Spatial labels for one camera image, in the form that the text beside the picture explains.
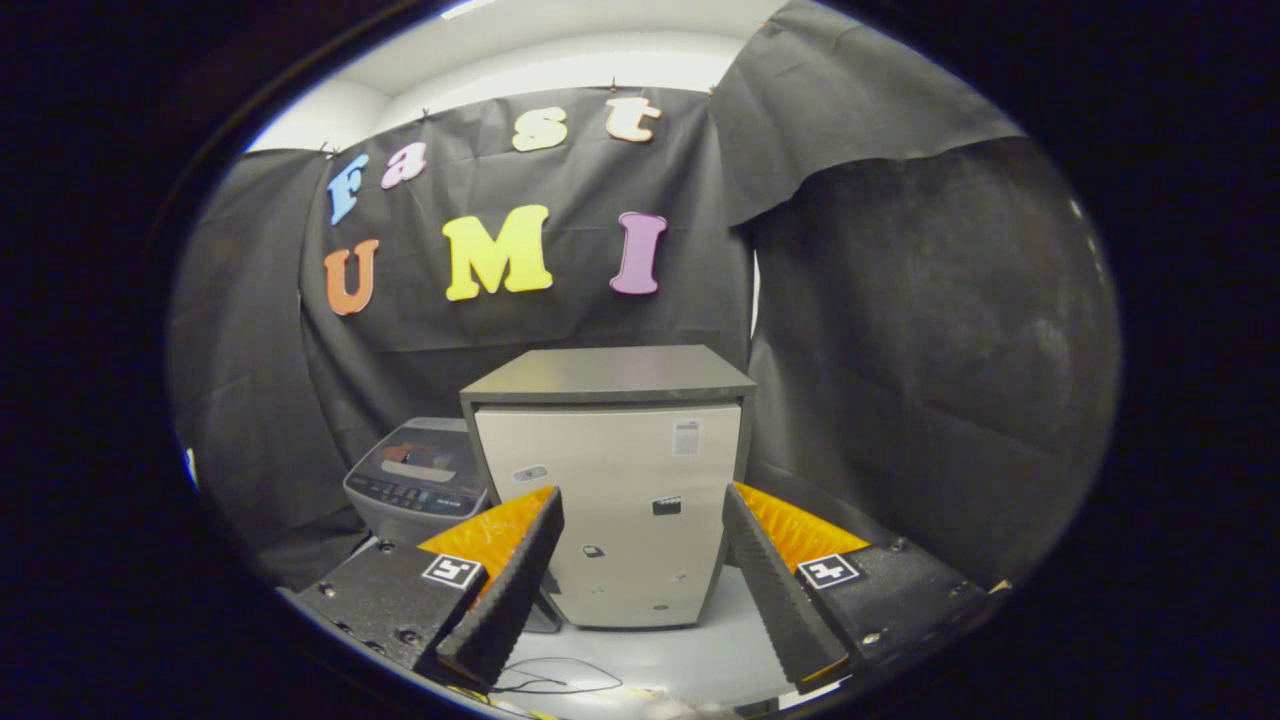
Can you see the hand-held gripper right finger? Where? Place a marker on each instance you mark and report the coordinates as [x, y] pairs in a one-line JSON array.
[[775, 590]]

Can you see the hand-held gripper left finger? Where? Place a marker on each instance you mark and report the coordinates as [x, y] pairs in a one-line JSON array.
[[505, 595]]

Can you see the grey washing machine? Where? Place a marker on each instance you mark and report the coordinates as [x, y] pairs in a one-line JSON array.
[[400, 515]]

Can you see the dark washing machine lid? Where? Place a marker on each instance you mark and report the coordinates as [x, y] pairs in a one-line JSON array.
[[420, 455]]

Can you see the beige cabinet with grey top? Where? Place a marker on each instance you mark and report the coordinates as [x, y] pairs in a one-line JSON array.
[[620, 460]]

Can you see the black backdrop cloth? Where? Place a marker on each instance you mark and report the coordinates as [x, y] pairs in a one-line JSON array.
[[900, 350]]

